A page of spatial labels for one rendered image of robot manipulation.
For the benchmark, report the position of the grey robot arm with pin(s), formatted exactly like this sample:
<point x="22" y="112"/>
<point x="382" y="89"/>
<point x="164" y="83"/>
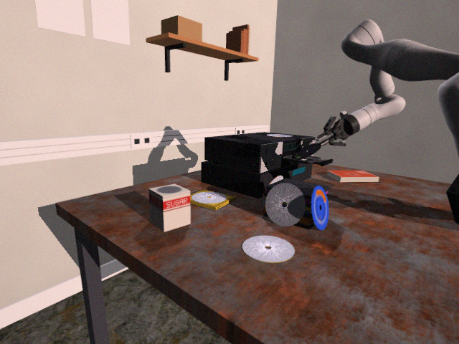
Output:
<point x="406" y="60"/>

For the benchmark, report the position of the blue cd with orange mark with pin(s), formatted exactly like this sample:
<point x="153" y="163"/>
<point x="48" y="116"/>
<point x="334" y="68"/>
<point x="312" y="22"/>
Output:
<point x="320" y="217"/>

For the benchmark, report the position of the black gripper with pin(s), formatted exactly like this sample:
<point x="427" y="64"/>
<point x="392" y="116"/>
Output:
<point x="341" y="129"/>

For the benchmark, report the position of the red paperback book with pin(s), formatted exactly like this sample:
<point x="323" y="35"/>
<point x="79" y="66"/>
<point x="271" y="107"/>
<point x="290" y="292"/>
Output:
<point x="353" y="176"/>

